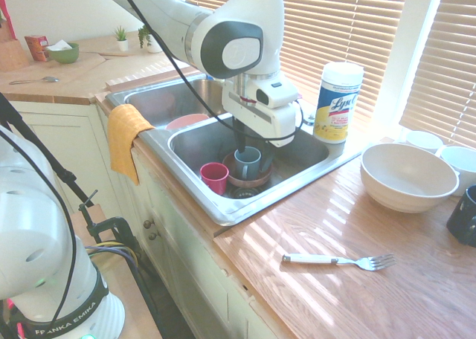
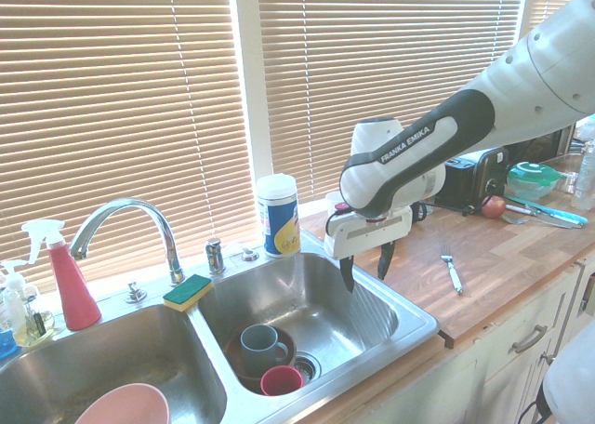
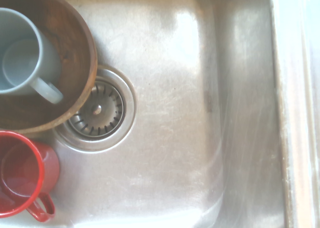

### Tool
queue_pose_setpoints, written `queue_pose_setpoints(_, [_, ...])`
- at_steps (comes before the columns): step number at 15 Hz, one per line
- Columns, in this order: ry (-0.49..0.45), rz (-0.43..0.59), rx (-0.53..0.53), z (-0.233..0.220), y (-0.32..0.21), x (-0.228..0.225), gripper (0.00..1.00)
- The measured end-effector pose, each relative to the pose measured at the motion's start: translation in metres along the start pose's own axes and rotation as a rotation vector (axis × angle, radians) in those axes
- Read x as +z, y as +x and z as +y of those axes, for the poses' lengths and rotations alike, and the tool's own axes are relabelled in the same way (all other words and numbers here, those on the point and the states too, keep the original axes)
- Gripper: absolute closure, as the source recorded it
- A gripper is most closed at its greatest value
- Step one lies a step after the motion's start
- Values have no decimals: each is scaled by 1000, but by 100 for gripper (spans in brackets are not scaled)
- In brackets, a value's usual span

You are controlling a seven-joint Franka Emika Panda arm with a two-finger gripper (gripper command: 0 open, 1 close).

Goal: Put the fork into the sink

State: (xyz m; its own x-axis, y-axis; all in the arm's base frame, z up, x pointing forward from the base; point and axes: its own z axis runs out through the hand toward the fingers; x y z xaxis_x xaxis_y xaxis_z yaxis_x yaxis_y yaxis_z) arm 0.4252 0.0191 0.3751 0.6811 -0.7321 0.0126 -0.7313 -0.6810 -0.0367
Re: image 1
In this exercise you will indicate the metal spoon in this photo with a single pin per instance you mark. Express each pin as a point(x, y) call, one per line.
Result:
point(50, 79)

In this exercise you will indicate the grey mug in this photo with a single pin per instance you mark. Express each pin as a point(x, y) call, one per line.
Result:
point(250, 162)

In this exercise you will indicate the black table clamp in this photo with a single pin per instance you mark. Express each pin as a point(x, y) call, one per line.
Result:
point(111, 223)

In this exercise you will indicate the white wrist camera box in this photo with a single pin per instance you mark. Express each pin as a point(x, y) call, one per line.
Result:
point(277, 93)

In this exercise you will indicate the brown wooden bowl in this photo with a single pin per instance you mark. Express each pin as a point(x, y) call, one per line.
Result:
point(256, 181)

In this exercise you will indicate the red plastic cup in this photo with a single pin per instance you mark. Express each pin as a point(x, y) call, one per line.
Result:
point(213, 179)

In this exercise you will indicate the black sink drain strainer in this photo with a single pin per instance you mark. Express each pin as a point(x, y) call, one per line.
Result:
point(245, 193)

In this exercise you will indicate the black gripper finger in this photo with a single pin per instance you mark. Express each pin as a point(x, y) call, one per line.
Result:
point(268, 157)
point(241, 134)

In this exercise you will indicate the round brass cabinet knob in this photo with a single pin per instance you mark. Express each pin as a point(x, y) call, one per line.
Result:
point(152, 236)
point(148, 223)

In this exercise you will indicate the yellow dish cloth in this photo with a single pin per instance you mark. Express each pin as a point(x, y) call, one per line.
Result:
point(122, 138)

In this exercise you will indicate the small potted plant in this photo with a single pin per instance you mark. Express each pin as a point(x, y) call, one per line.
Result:
point(121, 41)

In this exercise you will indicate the trailing potted plant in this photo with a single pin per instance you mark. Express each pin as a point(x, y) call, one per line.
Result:
point(150, 43)

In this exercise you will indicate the pink plastic bowl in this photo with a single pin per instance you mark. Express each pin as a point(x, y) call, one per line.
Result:
point(186, 122)

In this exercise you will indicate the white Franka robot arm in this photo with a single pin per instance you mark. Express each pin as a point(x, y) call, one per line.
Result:
point(230, 19)

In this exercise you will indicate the large white bowl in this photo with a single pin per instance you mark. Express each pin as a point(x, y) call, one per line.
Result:
point(405, 190)

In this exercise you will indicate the wooden knife block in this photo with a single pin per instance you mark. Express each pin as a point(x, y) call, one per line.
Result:
point(13, 56)

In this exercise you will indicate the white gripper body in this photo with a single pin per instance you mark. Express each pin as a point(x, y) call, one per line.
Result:
point(267, 123)

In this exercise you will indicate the stainless steel double sink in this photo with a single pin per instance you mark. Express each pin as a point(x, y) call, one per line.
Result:
point(297, 157)

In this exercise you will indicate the green bowl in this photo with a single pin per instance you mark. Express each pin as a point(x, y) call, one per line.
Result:
point(65, 56)

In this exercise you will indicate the red cardboard box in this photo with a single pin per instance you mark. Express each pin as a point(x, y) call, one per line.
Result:
point(35, 47)

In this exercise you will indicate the wide wooden window blind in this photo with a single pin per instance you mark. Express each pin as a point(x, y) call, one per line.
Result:
point(334, 26)

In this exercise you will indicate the white mug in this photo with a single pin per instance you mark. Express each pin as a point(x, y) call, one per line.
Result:
point(461, 164)
point(424, 140)

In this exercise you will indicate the Lysol wipes canister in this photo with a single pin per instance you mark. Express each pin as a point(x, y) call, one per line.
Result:
point(334, 105)

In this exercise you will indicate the dark blue mug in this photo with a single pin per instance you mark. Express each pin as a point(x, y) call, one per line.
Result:
point(465, 220)

